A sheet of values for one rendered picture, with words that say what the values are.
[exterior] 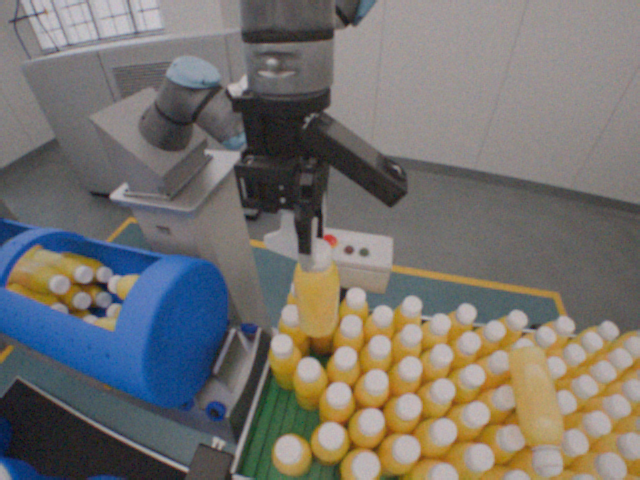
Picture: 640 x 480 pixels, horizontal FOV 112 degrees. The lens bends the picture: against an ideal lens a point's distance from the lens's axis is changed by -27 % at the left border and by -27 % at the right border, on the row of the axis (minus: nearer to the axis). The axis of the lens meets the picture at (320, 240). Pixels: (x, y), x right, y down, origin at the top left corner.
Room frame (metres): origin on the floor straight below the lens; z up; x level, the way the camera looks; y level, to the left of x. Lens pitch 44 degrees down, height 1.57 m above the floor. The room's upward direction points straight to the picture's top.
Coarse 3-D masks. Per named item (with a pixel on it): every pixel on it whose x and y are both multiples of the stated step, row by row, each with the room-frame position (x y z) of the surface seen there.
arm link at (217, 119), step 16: (352, 0) 0.69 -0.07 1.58; (368, 0) 0.68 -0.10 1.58; (336, 16) 0.68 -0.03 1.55; (352, 16) 0.70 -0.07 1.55; (224, 96) 0.67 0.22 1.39; (208, 112) 0.65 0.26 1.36; (224, 112) 0.65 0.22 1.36; (208, 128) 0.65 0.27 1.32; (224, 128) 0.64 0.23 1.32; (240, 128) 0.65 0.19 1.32; (224, 144) 0.65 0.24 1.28; (240, 144) 0.64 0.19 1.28
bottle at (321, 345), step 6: (336, 324) 0.31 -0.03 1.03; (324, 336) 0.29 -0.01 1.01; (330, 336) 0.29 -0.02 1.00; (312, 342) 0.30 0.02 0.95; (318, 342) 0.29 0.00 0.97; (324, 342) 0.29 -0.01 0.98; (330, 342) 0.29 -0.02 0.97; (312, 348) 0.31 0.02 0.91; (318, 348) 0.29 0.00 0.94; (324, 348) 0.29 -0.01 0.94; (330, 348) 0.30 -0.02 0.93; (324, 354) 0.29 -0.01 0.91
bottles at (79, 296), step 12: (36, 252) 0.46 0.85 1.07; (84, 264) 0.41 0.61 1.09; (96, 264) 0.42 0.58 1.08; (96, 276) 0.39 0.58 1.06; (108, 276) 0.41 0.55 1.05; (72, 288) 0.34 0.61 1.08; (84, 288) 0.37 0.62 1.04; (96, 288) 0.38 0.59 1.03; (60, 300) 0.31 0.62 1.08; (72, 300) 0.31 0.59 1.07; (84, 300) 0.32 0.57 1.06; (96, 300) 0.35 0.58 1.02; (108, 300) 0.37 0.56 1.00; (72, 312) 0.30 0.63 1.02; (84, 312) 0.32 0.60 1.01; (108, 312) 0.29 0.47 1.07
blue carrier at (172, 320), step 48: (0, 240) 0.51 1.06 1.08; (48, 240) 0.50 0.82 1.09; (96, 240) 0.45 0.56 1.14; (0, 288) 0.24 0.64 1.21; (144, 288) 0.24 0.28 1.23; (192, 288) 0.29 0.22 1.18; (48, 336) 0.17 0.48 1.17; (96, 336) 0.17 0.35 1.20; (144, 336) 0.17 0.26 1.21; (192, 336) 0.23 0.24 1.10; (144, 384) 0.12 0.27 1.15; (192, 384) 0.17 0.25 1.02
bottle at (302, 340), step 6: (282, 318) 0.30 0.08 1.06; (282, 324) 0.29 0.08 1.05; (282, 330) 0.28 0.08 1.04; (288, 330) 0.28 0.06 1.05; (294, 330) 0.28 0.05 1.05; (300, 330) 0.28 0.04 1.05; (294, 336) 0.27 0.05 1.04; (300, 336) 0.28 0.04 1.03; (306, 336) 0.28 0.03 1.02; (294, 342) 0.27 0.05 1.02; (300, 342) 0.27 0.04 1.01; (306, 342) 0.28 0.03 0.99; (300, 348) 0.27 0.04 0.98; (306, 348) 0.28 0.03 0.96; (306, 354) 0.28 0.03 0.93
